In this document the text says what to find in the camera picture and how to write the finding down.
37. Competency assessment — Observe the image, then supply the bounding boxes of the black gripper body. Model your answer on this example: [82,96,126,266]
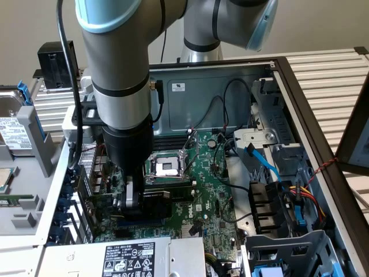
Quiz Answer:
[102,113,155,175]

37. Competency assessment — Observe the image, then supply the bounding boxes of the yellow black wire bundle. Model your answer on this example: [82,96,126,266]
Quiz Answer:
[205,250,243,277]

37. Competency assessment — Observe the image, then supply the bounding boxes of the silver chipset heatsink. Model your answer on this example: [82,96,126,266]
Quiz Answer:
[180,222,204,239]

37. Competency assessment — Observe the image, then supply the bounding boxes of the open grey PC case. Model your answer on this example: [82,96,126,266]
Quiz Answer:
[33,56,369,277]

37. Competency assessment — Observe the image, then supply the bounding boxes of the CPU socket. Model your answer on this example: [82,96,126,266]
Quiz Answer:
[144,151,190,185]

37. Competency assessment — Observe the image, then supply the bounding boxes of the green RAM stick with sticker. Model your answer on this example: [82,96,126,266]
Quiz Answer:
[0,194,35,207]

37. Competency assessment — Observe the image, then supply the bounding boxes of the grey power supply with label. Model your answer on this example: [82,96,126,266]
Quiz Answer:
[37,237,207,277]

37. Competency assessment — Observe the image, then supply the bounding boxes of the silver hard disk white label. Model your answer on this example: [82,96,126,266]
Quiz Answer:
[0,88,34,158]

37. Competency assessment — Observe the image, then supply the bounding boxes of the blue disk bracket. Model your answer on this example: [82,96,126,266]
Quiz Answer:
[16,80,47,145]

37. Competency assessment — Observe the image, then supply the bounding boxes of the silver metal drive cage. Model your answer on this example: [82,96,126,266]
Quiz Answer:
[232,78,311,179]

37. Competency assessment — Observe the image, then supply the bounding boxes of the grey metal disk bay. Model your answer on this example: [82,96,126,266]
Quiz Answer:
[240,229,348,277]

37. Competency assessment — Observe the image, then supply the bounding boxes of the dark framed panel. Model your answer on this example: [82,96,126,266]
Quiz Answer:
[335,77,369,175]

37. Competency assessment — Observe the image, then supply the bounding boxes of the blue flat data wire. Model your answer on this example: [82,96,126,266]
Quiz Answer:
[243,143,289,191]

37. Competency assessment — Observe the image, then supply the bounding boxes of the blue expansion slot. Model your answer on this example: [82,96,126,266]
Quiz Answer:
[116,219,165,229]

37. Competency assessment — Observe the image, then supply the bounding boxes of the thick black camera cable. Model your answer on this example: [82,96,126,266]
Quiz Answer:
[56,0,84,171]

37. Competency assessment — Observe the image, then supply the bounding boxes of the wrist camera black bracket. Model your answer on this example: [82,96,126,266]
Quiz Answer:
[62,99,103,136]

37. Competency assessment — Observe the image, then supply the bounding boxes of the black plastic box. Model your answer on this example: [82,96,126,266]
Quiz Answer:
[36,41,78,89]

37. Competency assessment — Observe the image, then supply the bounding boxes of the tall looped black wire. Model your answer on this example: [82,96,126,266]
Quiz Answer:
[222,77,253,130]

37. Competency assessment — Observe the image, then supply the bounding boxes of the silver socket cover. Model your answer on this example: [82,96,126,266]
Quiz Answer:
[178,129,199,163]

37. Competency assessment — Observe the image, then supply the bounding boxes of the curved black wire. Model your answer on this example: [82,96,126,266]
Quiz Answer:
[212,137,250,193]
[221,198,253,223]

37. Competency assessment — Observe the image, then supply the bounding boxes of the silver CPU chip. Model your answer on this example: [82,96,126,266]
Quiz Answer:
[0,166,20,197]

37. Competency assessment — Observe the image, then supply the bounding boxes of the black plastic fan shroud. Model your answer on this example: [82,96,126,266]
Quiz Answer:
[247,180,289,234]

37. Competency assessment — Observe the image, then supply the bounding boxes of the pale blue plastic block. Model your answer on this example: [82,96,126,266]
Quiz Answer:
[253,266,287,277]

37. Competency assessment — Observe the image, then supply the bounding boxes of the black RAM slot white latches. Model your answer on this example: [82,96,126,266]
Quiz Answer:
[153,140,186,147]
[144,179,197,192]
[153,131,191,139]

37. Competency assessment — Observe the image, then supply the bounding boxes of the grey parts rack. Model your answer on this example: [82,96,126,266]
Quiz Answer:
[0,106,57,246]

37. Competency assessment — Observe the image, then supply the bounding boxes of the yellow red power wire bundle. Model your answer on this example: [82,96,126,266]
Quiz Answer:
[281,184,329,224]

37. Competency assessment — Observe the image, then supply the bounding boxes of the green Dell motherboard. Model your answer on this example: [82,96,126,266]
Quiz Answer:
[93,130,243,271]

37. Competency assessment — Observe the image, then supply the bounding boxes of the green graphics card black shroud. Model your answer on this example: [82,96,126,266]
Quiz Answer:
[83,189,173,222]

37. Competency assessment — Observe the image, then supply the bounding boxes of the short black plug cable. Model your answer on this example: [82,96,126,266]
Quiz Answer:
[149,80,165,123]

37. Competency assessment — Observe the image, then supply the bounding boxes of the thin black cable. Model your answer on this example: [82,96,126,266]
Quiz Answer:
[160,28,169,63]

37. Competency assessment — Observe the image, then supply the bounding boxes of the dark blue slot clip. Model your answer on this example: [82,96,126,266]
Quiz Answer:
[48,225,64,241]
[59,184,74,200]
[56,198,70,213]
[52,211,67,227]

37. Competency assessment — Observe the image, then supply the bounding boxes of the green RAM stick black chips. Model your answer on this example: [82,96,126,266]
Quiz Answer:
[170,186,194,203]

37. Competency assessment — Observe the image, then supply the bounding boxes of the red black twisted wire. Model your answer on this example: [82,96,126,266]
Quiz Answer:
[305,156,340,185]

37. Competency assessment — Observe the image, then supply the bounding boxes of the low arched black wire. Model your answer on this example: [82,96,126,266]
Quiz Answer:
[190,95,225,130]

